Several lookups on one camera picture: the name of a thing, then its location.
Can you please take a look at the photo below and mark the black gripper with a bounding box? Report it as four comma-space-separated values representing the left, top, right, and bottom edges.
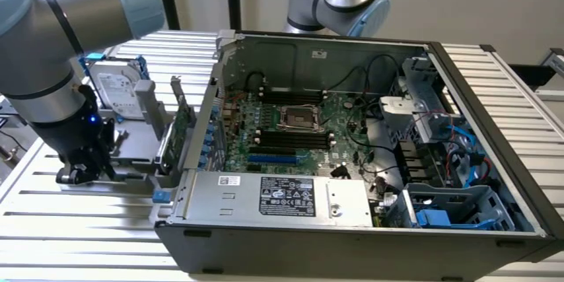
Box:
32, 85, 119, 185

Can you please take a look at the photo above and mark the blue expansion slot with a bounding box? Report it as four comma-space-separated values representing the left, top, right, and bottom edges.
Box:
247, 154, 300, 167

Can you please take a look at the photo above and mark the black RAM slot bank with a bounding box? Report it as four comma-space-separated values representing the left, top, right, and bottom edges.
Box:
259, 87, 328, 106
253, 129, 337, 149

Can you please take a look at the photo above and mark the grey parts rack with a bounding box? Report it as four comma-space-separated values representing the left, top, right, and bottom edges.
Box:
59, 53, 199, 192

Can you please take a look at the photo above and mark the silver hard disk drive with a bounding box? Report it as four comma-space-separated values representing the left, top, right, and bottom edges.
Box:
85, 58, 149, 120

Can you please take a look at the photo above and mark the green graphics card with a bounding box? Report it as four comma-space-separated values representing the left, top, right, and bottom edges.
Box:
155, 75, 197, 175

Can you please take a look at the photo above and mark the green motherboard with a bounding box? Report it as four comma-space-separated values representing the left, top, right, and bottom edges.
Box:
209, 89, 384, 180

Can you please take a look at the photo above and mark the silver power supply unit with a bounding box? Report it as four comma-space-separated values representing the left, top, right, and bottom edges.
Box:
171, 170, 376, 228

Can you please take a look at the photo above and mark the open black PC case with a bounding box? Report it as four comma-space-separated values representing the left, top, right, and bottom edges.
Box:
152, 29, 564, 275

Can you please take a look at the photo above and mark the grey metal disk bay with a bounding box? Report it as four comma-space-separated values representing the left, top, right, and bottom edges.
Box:
379, 56, 468, 144

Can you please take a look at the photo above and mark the blue plastic drive cage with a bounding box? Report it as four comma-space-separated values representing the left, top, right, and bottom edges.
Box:
381, 182, 517, 230

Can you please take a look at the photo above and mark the CPU socket with metal frame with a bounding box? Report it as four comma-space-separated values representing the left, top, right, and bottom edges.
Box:
275, 104, 329, 131

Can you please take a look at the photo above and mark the black power wire loop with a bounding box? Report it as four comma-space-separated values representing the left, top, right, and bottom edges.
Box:
363, 53, 403, 95

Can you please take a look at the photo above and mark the blue SATA wire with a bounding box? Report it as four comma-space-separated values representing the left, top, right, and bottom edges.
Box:
443, 122, 492, 186

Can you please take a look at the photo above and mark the red wire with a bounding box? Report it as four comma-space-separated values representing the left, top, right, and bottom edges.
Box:
477, 158, 493, 186

